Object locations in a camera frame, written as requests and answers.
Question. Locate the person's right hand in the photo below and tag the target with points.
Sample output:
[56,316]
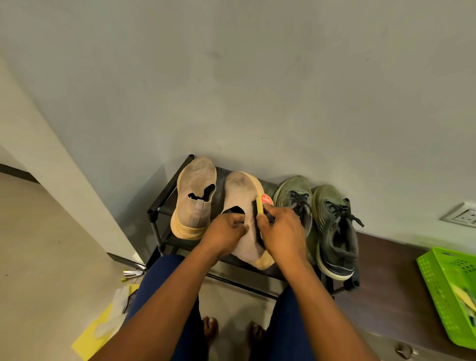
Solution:
[284,238]

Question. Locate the person's left hand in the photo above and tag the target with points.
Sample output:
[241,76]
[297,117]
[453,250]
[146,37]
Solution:
[223,234]

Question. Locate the beige suede shoe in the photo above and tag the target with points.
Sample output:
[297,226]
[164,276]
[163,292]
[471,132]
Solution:
[193,208]
[238,189]

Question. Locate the yellow-edged shoe shine sponge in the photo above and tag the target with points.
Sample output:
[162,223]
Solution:
[266,199]

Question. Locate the green sneaker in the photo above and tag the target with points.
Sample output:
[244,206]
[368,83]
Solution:
[334,245]
[293,184]

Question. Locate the yellow sticky note pad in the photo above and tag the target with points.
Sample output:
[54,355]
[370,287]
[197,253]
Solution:
[464,297]

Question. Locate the person's left forearm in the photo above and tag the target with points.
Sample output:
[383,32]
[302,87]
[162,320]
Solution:
[160,312]

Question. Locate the person's right forearm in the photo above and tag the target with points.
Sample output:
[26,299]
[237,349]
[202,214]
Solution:
[331,320]

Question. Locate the person's left foot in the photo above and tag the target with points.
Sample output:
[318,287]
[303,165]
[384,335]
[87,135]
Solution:
[210,329]

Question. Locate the person's foot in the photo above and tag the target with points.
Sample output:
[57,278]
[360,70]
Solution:
[210,329]
[256,334]

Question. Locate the person's right foot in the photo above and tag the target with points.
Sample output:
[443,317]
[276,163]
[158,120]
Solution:
[256,334]

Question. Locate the dark brown low bench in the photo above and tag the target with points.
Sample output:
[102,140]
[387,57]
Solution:
[390,286]

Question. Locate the black metal shoe rack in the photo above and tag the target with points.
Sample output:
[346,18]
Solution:
[186,245]

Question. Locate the dark blue trousers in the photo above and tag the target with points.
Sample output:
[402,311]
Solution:
[290,327]

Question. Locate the dark skirting strip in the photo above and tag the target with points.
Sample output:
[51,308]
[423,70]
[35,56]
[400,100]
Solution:
[126,261]
[18,173]

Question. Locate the green plastic basket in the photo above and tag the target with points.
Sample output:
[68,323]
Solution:
[435,290]

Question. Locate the white wall socket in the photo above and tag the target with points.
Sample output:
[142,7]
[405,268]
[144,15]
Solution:
[463,215]

